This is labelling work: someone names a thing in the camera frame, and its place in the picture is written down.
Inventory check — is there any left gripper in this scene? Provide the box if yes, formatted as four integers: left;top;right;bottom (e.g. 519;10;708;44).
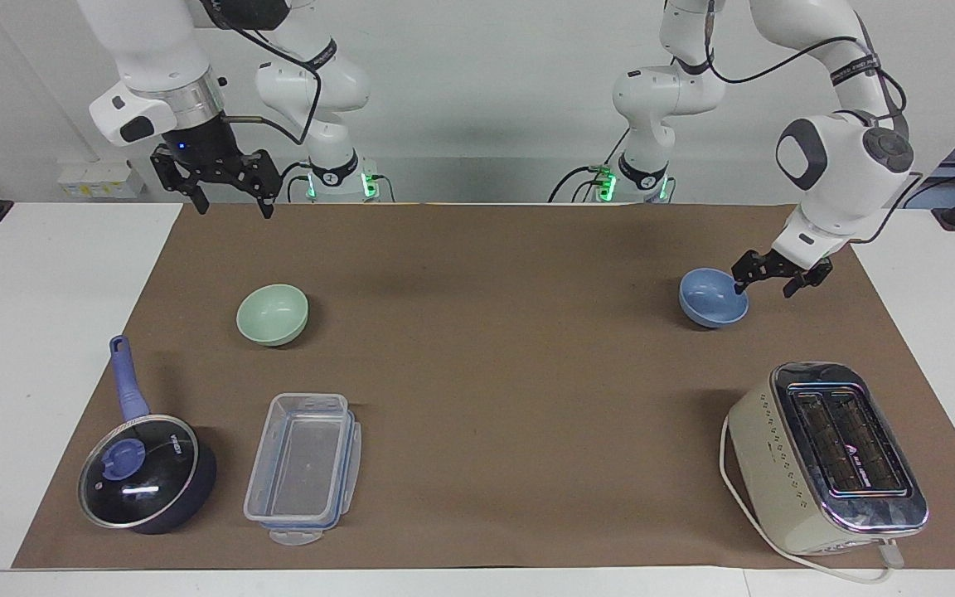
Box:
730;246;834;299

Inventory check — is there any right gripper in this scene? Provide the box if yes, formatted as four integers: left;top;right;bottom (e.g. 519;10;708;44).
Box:
150;113;282;221

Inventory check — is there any blue bowl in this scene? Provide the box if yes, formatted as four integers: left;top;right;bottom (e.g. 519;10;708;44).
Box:
678;266;750;329

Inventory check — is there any clear plastic food container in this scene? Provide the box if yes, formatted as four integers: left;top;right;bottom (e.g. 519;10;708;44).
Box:
243;392;363;547

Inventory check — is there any green bowl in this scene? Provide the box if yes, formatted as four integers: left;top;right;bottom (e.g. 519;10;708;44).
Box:
235;284;311;347

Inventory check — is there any cream toaster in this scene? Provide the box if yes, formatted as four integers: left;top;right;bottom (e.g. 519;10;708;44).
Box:
726;361;931;557

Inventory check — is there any dark blue saucepan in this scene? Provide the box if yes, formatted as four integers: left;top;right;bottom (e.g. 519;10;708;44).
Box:
78;334;219;536

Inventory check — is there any black cable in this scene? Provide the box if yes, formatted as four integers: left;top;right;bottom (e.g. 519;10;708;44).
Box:
200;0;326;148
703;0;910;119
278;160;314;203
547;124;636;204

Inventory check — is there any glass lid with blue knob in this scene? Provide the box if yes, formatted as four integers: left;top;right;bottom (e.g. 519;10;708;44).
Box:
78;415;199;530

